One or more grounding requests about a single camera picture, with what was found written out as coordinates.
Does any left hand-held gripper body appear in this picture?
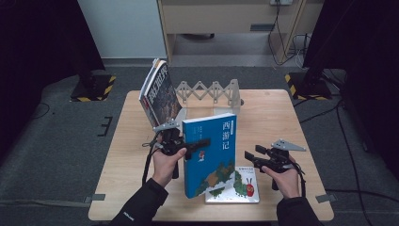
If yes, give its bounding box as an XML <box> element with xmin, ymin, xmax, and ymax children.
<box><xmin>152</xmin><ymin>121</ymin><xmax>189</xmax><ymax>156</ymax></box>

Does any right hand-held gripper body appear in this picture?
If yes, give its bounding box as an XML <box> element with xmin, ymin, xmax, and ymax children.
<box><xmin>263</xmin><ymin>138</ymin><xmax>307</xmax><ymax>174</ymax></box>

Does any white caterpillar picture book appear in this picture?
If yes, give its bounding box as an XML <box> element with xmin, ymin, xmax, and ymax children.
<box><xmin>204</xmin><ymin>165</ymin><xmax>261</xmax><ymax>204</ymax></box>

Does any thick blue book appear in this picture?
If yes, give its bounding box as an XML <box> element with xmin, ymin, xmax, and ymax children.
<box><xmin>182</xmin><ymin>112</ymin><xmax>238</xmax><ymax>200</ymax></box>

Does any dark illustrated magazine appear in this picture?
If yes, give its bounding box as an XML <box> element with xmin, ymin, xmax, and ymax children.
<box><xmin>142</xmin><ymin>60</ymin><xmax>184</xmax><ymax>128</ymax></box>

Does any grey expandable metal book rack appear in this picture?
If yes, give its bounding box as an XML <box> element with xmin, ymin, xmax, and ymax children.
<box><xmin>174</xmin><ymin>78</ymin><xmax>245</xmax><ymax>120</ymax></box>

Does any person's right hand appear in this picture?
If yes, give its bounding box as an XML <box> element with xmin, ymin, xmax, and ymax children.
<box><xmin>262</xmin><ymin>155</ymin><xmax>300</xmax><ymax>200</ymax></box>

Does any person's left hand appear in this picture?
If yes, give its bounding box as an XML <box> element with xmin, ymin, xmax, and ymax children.
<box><xmin>152</xmin><ymin>147</ymin><xmax>188</xmax><ymax>188</ymax></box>

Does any grey tape strip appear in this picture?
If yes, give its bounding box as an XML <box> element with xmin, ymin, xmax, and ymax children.
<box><xmin>83</xmin><ymin>193</ymin><xmax>106</xmax><ymax>204</ymax></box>
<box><xmin>314</xmin><ymin>192</ymin><xmax>337</xmax><ymax>204</ymax></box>

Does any white cabinet panel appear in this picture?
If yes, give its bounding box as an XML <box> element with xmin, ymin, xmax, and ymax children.
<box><xmin>76</xmin><ymin>0</ymin><xmax>168</xmax><ymax>59</ymax></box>

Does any light wooden office desk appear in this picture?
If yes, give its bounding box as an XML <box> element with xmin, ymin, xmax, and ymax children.
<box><xmin>156</xmin><ymin>0</ymin><xmax>326</xmax><ymax>65</ymax></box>

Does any dark curtain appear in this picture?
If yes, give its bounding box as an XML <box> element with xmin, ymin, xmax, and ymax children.
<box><xmin>0</xmin><ymin>0</ymin><xmax>106</xmax><ymax>159</ymax></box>
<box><xmin>302</xmin><ymin>0</ymin><xmax>399</xmax><ymax>172</ymax></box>

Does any right hand-held gripper cable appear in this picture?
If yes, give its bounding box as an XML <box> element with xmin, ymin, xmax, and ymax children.
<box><xmin>291</xmin><ymin>161</ymin><xmax>307</xmax><ymax>198</ymax></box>

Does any black floor cable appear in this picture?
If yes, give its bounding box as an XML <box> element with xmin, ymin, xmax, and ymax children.
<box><xmin>297</xmin><ymin>99</ymin><xmax>345</xmax><ymax>125</ymax></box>
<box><xmin>31</xmin><ymin>102</ymin><xmax>51</xmax><ymax>121</ymax></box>
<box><xmin>324</xmin><ymin>187</ymin><xmax>399</xmax><ymax>203</ymax></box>
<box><xmin>335</xmin><ymin>103</ymin><xmax>375</xmax><ymax>226</ymax></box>

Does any white hanging cable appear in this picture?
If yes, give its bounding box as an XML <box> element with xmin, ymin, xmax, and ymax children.
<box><xmin>291</xmin><ymin>33</ymin><xmax>312</xmax><ymax>70</ymax></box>

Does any black hanging cable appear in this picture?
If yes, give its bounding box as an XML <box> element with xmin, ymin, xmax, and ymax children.
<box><xmin>267</xmin><ymin>3</ymin><xmax>302</xmax><ymax>68</ymax></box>

